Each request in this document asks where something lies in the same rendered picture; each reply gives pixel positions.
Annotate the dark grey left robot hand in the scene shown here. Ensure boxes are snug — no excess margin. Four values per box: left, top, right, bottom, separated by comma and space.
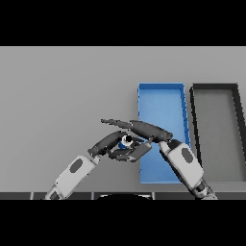
87, 129, 153, 163

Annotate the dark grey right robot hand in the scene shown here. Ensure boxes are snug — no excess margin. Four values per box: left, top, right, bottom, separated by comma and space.
100, 118, 174, 144

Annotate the blue pipe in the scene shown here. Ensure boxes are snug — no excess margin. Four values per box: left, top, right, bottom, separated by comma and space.
117, 134, 135, 151

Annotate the blue bin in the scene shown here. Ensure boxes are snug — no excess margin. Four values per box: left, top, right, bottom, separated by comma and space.
136, 83, 193, 185

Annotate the dark grey bin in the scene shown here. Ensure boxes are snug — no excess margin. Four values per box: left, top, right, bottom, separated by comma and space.
189, 83, 246, 185

